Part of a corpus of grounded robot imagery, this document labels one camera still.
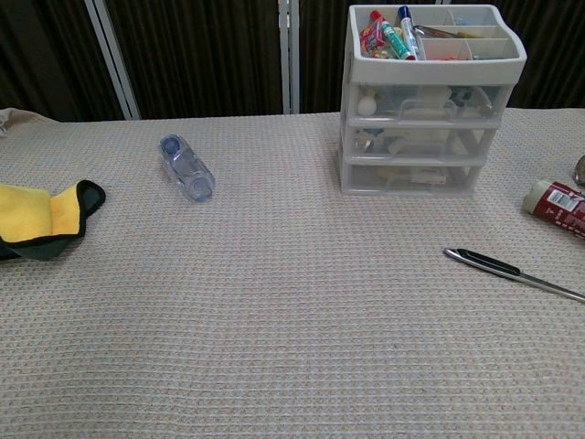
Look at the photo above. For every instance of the clear plastic organizer box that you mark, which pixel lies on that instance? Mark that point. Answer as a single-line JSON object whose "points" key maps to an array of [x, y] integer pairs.
{"points": [[477, 98]]}

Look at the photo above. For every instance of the clear plastic drawer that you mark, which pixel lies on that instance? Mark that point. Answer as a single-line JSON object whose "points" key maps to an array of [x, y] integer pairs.
{"points": [[365, 178], [466, 142]]}

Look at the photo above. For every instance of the white plastic drawer unit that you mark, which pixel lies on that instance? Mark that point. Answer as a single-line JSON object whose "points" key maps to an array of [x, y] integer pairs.
{"points": [[434, 68]]}

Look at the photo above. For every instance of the beige woven tablecloth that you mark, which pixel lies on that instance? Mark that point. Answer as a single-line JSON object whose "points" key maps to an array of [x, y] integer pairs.
{"points": [[274, 320]]}

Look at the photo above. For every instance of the clear plastic water bottle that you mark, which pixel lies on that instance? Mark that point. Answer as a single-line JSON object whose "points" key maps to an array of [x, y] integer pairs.
{"points": [[185, 167]]}

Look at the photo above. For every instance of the white smooth ball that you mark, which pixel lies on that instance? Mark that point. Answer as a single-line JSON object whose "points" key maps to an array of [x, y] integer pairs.
{"points": [[366, 106]]}

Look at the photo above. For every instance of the dark brown pleated curtain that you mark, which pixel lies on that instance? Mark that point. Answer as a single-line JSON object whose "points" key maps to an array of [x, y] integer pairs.
{"points": [[205, 55]]}

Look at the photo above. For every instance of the red colourful snack packet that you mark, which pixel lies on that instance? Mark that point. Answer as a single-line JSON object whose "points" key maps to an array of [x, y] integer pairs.
{"points": [[371, 39]]}

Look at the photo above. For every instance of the black silver pen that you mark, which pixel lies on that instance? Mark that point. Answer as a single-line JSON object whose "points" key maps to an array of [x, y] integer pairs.
{"points": [[489, 264]]}

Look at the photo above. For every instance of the blue cap white marker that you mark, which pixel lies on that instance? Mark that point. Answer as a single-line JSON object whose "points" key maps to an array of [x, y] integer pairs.
{"points": [[409, 34]]}

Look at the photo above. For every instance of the yellow black microfiber cloth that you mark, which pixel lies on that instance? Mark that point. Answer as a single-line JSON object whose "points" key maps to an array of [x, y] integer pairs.
{"points": [[27, 215]]}

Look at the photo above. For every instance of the red tube with beige cap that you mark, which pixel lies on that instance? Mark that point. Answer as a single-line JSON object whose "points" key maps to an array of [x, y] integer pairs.
{"points": [[562, 206]]}

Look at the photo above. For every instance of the grey upright divider post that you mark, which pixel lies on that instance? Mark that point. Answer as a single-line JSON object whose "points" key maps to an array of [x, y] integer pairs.
{"points": [[289, 55]]}

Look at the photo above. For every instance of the grey slanted divider post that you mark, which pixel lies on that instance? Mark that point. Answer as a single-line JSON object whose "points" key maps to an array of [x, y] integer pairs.
{"points": [[114, 64]]}

